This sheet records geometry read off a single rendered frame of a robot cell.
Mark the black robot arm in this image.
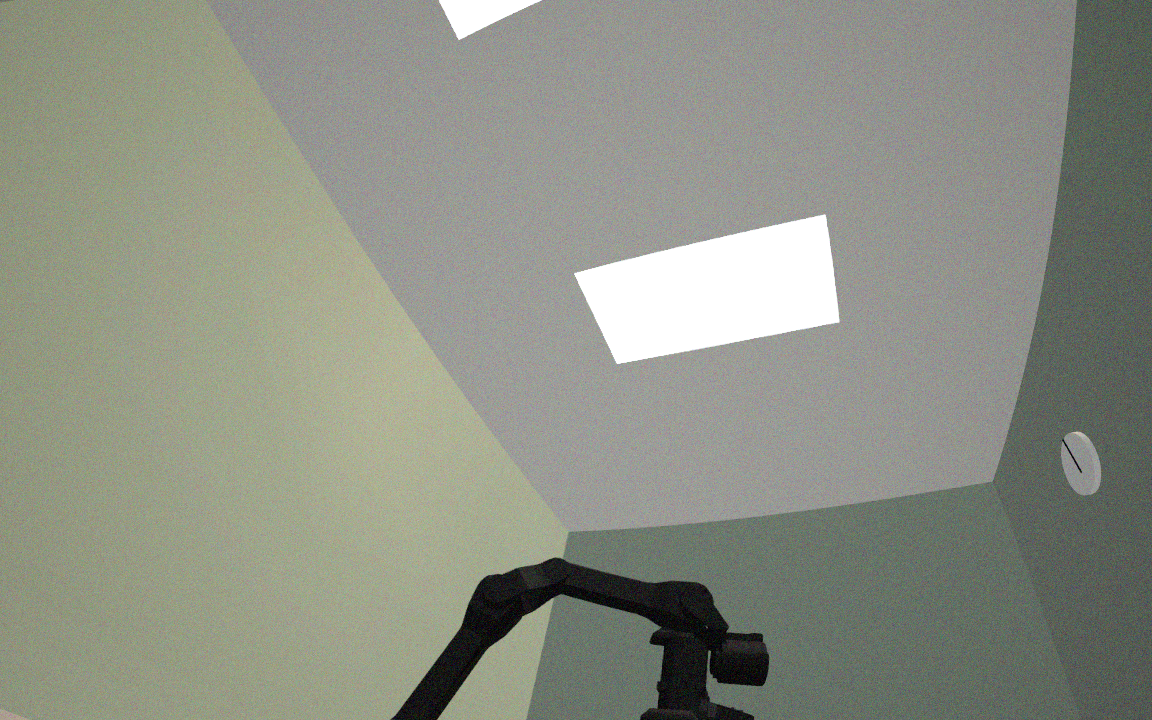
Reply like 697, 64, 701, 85
391, 558, 770, 720

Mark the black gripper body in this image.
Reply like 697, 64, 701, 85
641, 673, 707, 720

